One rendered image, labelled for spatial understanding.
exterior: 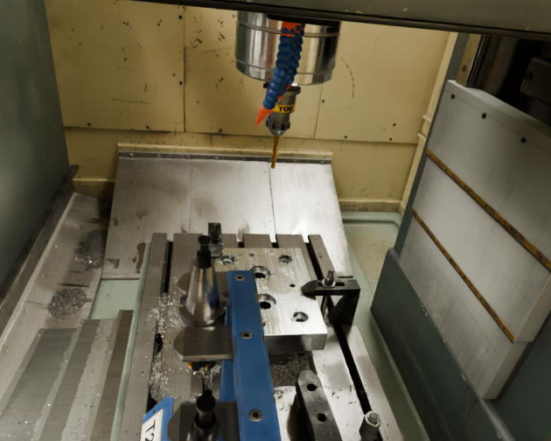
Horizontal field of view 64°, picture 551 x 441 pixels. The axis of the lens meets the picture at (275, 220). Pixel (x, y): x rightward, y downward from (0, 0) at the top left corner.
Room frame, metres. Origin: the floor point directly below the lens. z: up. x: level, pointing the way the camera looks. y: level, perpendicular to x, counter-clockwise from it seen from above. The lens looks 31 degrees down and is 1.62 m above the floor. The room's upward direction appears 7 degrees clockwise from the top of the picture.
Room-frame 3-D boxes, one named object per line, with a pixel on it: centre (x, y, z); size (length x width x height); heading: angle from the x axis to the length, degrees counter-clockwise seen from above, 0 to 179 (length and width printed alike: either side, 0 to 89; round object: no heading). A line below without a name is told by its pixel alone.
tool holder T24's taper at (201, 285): (0.43, 0.08, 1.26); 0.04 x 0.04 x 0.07
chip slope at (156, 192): (1.38, 0.16, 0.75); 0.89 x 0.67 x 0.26; 102
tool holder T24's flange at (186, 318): (0.43, 0.08, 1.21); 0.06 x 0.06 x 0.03
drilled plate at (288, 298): (0.76, 0.01, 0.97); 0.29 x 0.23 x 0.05; 12
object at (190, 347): (0.37, 0.07, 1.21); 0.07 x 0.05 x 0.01; 102
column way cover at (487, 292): (0.82, -0.42, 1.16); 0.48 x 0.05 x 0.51; 12
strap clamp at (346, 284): (0.77, -0.14, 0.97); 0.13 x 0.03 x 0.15; 102
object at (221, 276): (0.48, 0.09, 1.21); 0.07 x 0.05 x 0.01; 102
